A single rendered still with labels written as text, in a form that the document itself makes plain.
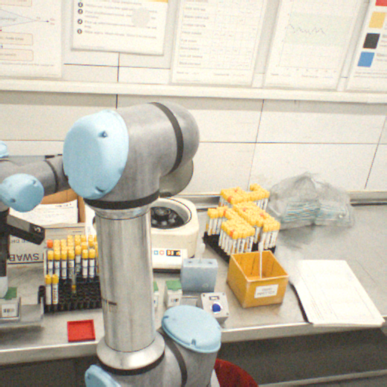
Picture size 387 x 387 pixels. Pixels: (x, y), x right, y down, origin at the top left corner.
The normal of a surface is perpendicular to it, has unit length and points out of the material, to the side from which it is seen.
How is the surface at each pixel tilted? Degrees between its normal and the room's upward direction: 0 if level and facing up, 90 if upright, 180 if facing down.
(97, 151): 83
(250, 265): 90
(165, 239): 90
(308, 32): 94
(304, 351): 0
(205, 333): 8
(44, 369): 0
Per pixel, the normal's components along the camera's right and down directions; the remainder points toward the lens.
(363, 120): 0.24, 0.48
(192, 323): 0.25, -0.88
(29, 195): 0.70, 0.40
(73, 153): -0.69, 0.13
